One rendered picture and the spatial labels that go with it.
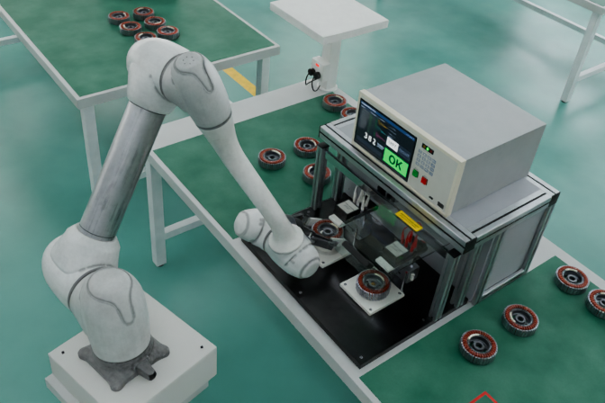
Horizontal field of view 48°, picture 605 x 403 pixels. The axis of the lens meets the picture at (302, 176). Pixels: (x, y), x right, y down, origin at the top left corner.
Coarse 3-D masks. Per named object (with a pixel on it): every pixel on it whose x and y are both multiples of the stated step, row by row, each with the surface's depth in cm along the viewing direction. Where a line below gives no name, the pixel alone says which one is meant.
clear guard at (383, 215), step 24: (360, 216) 204; (384, 216) 204; (336, 240) 200; (360, 240) 196; (384, 240) 196; (408, 240) 197; (432, 240) 198; (360, 264) 194; (384, 264) 190; (408, 264) 189
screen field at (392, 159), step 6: (384, 150) 212; (384, 156) 212; (390, 156) 210; (396, 156) 208; (390, 162) 211; (396, 162) 209; (402, 162) 206; (396, 168) 210; (402, 168) 207; (402, 174) 208
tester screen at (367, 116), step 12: (360, 108) 215; (372, 108) 210; (360, 120) 217; (372, 120) 212; (384, 120) 207; (360, 132) 219; (372, 132) 214; (384, 132) 209; (396, 132) 204; (372, 144) 216; (384, 144) 211; (408, 144) 202
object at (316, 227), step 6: (318, 222) 231; (324, 222) 232; (330, 222) 232; (312, 228) 229; (318, 228) 229; (324, 228) 230; (330, 228) 232; (336, 228) 230; (324, 234) 229; (330, 234) 229
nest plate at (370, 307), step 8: (352, 280) 221; (344, 288) 218; (352, 288) 218; (392, 288) 220; (352, 296) 216; (360, 296) 216; (392, 296) 217; (400, 296) 217; (360, 304) 214; (368, 304) 214; (376, 304) 214; (384, 304) 214; (368, 312) 211
